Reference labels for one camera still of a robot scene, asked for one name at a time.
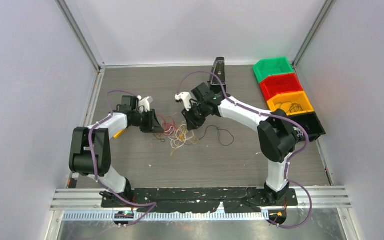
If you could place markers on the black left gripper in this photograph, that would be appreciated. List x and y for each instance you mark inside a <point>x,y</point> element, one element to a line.
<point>153,125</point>

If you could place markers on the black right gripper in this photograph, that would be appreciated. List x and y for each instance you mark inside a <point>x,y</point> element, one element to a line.
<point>192,123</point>

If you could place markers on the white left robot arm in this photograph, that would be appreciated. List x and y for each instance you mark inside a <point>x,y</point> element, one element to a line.
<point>90,152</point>

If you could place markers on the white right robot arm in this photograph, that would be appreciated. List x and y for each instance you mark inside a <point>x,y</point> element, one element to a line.
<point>278,135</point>

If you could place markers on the yellow triangular plastic piece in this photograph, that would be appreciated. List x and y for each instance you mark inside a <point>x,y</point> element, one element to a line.
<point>118,134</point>

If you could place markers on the black metronome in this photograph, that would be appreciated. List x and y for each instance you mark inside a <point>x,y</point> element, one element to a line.
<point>218,69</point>

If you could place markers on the red plastic bin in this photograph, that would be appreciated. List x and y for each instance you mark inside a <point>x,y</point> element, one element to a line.
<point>280,84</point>

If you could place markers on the green plastic bin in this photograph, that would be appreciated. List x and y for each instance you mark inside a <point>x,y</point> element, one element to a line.
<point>271,67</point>

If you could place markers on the yellow plastic bin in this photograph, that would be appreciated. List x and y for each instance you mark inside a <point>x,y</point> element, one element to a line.
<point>293,103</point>

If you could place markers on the black plastic bin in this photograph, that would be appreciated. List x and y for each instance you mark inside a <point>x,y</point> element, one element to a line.
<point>311,124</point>

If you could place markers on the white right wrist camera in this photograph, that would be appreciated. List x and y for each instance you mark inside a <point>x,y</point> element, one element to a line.
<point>185,98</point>

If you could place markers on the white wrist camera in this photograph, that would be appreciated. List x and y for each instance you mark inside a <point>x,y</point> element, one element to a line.
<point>185,98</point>
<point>144,104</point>

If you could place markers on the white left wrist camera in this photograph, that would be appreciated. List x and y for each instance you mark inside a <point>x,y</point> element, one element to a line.
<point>144,104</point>

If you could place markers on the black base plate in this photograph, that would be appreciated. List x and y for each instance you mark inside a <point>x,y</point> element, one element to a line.
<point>208,199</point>

